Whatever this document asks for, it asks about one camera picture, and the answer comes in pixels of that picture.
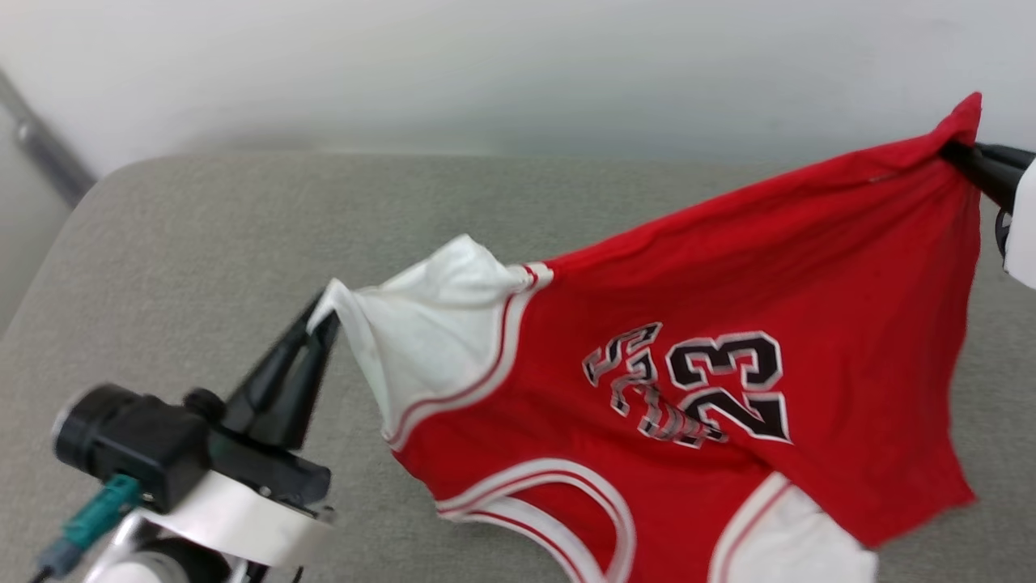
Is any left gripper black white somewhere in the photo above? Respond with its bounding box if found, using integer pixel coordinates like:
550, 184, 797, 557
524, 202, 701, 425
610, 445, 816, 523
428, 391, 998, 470
138, 291, 342, 569

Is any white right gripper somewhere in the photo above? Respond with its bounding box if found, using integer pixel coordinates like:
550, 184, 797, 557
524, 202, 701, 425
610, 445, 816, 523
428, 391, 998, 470
941, 140, 1036, 291

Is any red white basketball jersey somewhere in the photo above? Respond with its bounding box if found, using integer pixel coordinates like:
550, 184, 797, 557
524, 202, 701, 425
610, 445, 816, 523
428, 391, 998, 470
308, 91, 984, 583

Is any black cable with teal connector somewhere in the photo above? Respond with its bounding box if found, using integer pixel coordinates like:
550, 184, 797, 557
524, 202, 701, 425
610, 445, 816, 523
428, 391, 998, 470
28, 474, 142, 583

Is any metal wall trim strip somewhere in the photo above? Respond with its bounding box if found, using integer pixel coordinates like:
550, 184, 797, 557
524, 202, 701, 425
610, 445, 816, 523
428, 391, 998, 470
0, 69, 98, 207

